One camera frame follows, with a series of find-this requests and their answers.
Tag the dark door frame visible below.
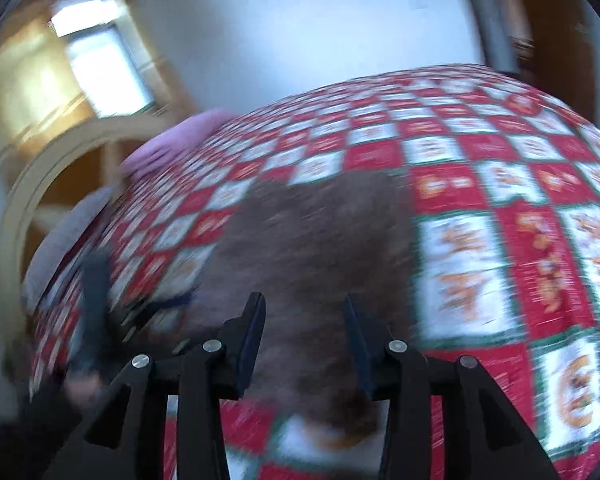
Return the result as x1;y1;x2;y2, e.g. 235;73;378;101
469;0;520;76

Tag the window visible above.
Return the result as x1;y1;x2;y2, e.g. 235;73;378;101
50;0;156;118

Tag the brown wooden door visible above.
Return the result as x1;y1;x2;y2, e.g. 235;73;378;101
522;0;596;120

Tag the cream and brown headboard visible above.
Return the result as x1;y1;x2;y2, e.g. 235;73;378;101
0;114;172;313

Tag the red checkered patchwork bedspread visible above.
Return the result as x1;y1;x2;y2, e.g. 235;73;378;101
29;64;600;479

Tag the folded pink blanket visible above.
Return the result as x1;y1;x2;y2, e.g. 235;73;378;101
120;108;236;180

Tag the striped pillow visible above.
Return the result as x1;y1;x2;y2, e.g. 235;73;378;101
21;186;114;313

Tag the brown knitted sweater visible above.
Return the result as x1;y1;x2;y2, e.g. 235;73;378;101
186;171;414;440

